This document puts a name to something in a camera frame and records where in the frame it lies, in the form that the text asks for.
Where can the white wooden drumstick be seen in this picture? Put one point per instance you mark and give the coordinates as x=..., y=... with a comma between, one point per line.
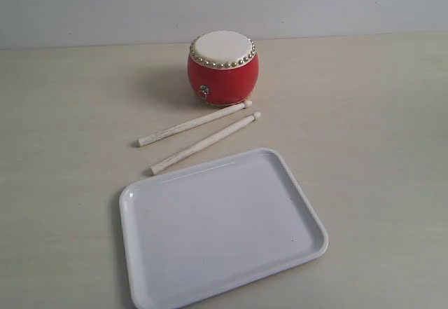
x=203, y=144
x=157, y=136

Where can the white rectangular plastic tray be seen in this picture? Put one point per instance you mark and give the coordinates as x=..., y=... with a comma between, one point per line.
x=195, y=233

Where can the small red drum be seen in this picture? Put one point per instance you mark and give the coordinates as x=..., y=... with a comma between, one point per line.
x=223, y=67

